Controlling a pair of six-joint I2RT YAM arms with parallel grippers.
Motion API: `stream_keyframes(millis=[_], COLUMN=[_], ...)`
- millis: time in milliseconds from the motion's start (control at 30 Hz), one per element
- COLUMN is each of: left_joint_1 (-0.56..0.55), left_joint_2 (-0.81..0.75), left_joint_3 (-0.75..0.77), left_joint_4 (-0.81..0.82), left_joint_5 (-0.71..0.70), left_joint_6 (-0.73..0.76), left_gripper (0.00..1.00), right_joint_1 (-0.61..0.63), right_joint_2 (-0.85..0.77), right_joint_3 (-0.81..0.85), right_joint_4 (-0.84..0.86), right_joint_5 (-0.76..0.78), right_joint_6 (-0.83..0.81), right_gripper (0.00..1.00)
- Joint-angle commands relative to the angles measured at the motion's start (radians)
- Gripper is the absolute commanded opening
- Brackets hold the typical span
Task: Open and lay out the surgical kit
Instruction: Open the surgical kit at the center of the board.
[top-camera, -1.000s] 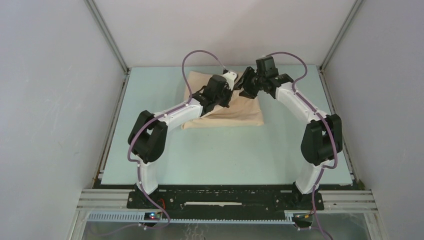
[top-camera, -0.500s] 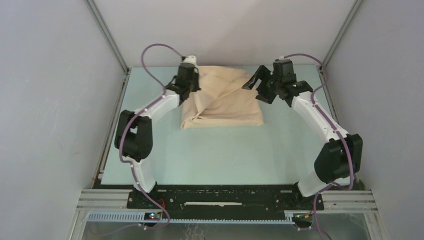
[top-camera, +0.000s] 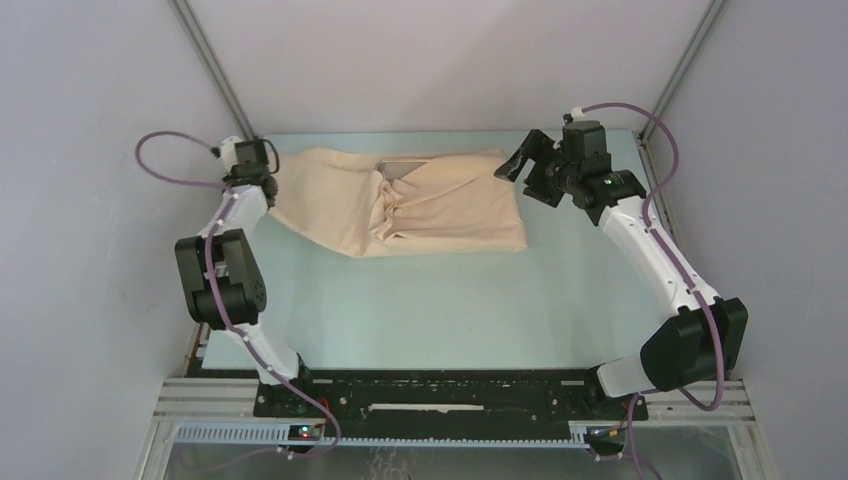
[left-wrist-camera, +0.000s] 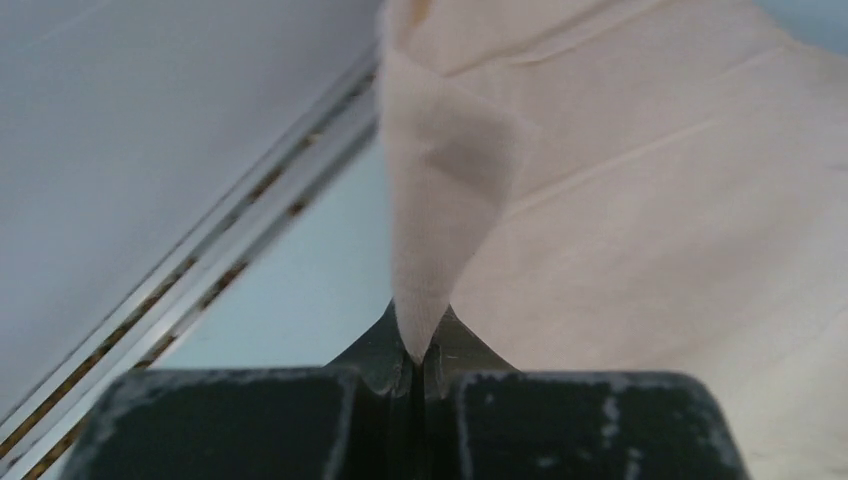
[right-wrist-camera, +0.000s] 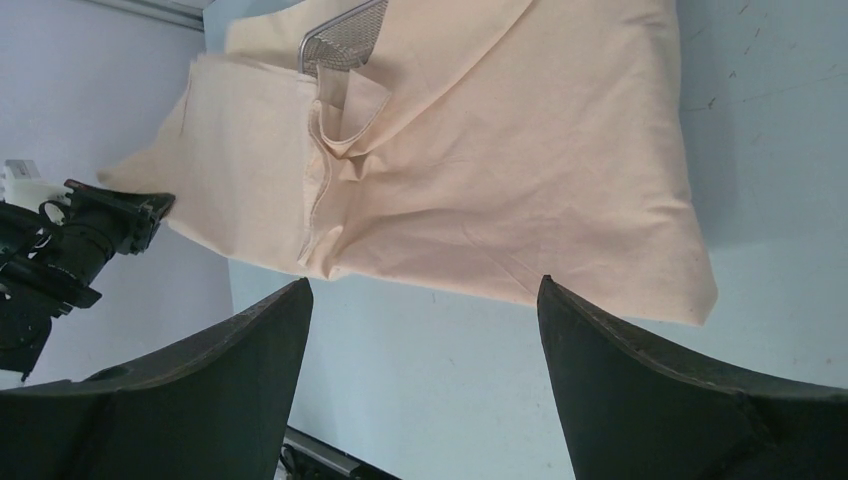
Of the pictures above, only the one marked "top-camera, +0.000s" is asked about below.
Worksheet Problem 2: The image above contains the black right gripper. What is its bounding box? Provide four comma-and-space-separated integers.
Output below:
494, 129, 579, 209

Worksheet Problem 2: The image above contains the beige cloth wrap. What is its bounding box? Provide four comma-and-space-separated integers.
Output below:
269, 147, 528, 258

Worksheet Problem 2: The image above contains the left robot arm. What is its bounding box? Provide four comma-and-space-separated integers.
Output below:
175, 137, 316, 417

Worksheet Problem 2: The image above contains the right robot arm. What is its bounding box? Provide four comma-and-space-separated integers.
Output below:
494, 120, 748, 418

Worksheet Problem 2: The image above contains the metal surgical instrument tray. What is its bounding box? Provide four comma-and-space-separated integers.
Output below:
375, 159, 430, 180

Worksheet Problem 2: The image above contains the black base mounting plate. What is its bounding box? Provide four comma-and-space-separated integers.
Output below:
256, 366, 633, 422

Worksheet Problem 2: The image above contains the aluminium frame rail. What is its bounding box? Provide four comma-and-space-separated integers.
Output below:
153, 378, 756, 448

